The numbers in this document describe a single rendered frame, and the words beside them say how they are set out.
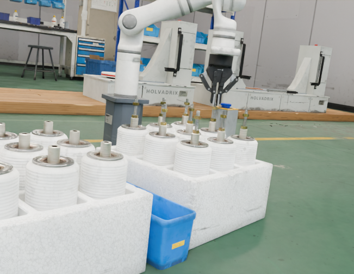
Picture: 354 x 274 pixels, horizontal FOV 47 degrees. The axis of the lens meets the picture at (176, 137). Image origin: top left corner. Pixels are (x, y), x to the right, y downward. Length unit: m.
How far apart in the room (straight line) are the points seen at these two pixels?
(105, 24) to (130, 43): 6.00
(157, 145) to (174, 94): 2.37
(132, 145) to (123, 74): 0.46
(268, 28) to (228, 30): 6.88
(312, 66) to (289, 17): 3.16
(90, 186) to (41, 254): 0.17
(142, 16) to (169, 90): 1.91
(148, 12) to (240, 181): 0.74
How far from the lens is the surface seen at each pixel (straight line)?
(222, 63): 1.27
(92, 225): 0.79
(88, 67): 5.95
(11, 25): 6.37
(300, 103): 4.52
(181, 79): 3.56
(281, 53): 7.82
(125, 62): 1.58
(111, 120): 1.60
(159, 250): 0.93
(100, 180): 0.82
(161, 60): 3.56
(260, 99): 4.08
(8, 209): 0.73
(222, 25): 1.28
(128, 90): 1.59
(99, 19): 7.57
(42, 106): 2.97
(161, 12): 1.57
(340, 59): 7.00
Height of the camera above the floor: 0.46
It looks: 10 degrees down
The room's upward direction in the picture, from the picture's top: 6 degrees clockwise
